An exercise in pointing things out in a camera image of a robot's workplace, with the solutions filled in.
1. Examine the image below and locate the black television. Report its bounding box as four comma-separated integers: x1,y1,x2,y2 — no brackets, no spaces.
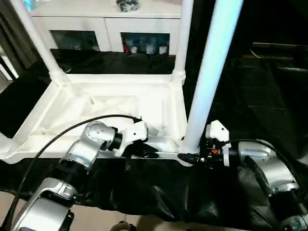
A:
251,0,308,61

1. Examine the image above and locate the blue plastic item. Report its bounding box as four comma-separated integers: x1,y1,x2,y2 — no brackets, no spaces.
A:
23,0,39,10

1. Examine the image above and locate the grey curtain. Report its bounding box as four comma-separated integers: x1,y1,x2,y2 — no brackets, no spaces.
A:
0,0,39,77

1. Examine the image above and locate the black box with beige label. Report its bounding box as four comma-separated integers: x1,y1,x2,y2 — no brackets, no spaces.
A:
181,0,253,70

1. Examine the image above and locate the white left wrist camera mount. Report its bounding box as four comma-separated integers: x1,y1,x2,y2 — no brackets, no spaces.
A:
114,117,149,157

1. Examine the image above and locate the white cabinet with glass doors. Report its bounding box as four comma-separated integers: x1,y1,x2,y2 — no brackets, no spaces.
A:
30,0,183,54

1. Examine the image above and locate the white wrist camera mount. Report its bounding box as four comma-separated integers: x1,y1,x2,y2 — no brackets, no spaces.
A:
205,119,232,167
114,117,149,157

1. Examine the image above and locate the white plastic table top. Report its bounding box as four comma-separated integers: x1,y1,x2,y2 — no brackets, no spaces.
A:
0,71,193,167

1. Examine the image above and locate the white plastic table leg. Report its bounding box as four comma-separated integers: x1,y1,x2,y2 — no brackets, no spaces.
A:
178,0,245,167
171,0,195,85
9,0,68,85
0,131,15,165

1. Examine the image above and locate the black left wrist camera cable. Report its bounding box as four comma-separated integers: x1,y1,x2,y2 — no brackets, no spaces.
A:
4,115,143,231

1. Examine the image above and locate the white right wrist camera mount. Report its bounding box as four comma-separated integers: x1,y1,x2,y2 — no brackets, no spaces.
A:
205,119,232,167

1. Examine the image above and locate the black mat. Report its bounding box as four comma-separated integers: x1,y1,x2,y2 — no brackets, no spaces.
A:
0,47,308,229

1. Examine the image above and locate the clear bag on cabinet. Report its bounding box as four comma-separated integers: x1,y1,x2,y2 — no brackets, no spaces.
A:
116,0,141,12

